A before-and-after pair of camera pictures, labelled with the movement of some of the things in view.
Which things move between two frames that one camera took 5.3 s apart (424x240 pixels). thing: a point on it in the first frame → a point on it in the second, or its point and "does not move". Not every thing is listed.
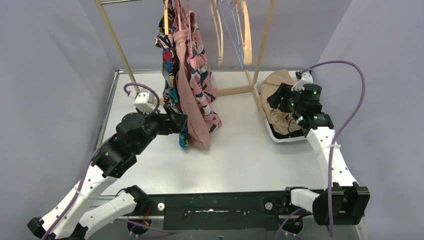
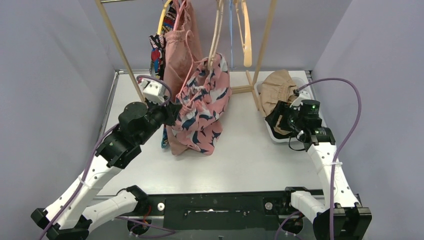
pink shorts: x=198 y=132 → x=183 y=51
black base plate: x=237 y=211 does not move
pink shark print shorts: x=204 y=74 → x=203 y=100
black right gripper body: x=292 y=102 → x=291 y=119
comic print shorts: x=166 y=41 → x=157 y=49
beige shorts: x=283 y=122 does not move
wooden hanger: x=246 y=38 does not move
